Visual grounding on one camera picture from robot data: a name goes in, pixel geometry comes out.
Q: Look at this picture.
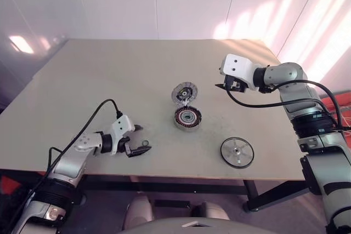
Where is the black metal table frame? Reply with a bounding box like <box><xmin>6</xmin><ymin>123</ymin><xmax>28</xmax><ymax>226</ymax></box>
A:
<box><xmin>79</xmin><ymin>174</ymin><xmax>312</xmax><ymax>213</ymax></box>

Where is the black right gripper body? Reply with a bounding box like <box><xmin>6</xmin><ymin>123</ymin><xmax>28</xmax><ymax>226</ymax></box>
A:
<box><xmin>223</xmin><ymin>74</ymin><xmax>247</xmax><ymax>93</ymax></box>

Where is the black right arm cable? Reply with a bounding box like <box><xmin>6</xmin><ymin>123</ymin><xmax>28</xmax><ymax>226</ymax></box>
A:
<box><xmin>227</xmin><ymin>79</ymin><xmax>351</xmax><ymax>133</ymax></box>

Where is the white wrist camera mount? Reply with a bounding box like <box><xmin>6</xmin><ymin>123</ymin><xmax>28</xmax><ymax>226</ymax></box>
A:
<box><xmin>111</xmin><ymin>115</ymin><xmax>137</xmax><ymax>155</ymax></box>
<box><xmin>220</xmin><ymin>54</ymin><xmax>261</xmax><ymax>92</ymax></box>

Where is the large red object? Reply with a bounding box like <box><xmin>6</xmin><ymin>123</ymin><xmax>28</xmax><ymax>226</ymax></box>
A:
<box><xmin>319</xmin><ymin>91</ymin><xmax>351</xmax><ymax>138</ymax></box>

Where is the silver spoked rotor black rim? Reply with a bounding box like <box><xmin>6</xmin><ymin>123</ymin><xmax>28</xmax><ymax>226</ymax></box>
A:
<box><xmin>220</xmin><ymin>136</ymin><xmax>254</xmax><ymax>168</ymax></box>

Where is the small red object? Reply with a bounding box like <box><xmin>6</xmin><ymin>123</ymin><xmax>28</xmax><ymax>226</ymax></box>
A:
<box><xmin>0</xmin><ymin>176</ymin><xmax>22</xmax><ymax>199</ymax></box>

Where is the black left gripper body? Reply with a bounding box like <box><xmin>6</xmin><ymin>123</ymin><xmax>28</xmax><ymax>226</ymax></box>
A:
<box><xmin>120</xmin><ymin>136</ymin><xmax>133</xmax><ymax>158</ymax></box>

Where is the beige rounded robot knee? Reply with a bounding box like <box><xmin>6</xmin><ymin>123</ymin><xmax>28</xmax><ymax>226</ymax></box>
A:
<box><xmin>191</xmin><ymin>202</ymin><xmax>230</xmax><ymax>221</ymax></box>
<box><xmin>123</xmin><ymin>195</ymin><xmax>155</xmax><ymax>230</ymax></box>

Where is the grey ribbed motor housing lid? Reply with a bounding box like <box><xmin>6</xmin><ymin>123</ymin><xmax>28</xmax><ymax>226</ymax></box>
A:
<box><xmin>172</xmin><ymin>81</ymin><xmax>199</xmax><ymax>107</ymax></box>

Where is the white thin cable bundle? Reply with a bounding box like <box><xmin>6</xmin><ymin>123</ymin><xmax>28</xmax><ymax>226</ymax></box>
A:
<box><xmin>336</xmin><ymin>107</ymin><xmax>351</xmax><ymax>132</ymax></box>

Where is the grey robot torso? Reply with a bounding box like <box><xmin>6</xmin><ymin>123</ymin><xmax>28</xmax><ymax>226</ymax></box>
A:
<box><xmin>117</xmin><ymin>216</ymin><xmax>326</xmax><ymax>234</ymax></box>

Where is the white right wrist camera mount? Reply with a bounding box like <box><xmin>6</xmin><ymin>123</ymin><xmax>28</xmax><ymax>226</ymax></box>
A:
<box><xmin>220</xmin><ymin>54</ymin><xmax>261</xmax><ymax>92</ymax></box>

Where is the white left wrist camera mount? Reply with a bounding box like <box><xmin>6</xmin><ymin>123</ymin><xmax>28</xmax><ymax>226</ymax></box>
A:
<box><xmin>111</xmin><ymin>115</ymin><xmax>137</xmax><ymax>155</ymax></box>

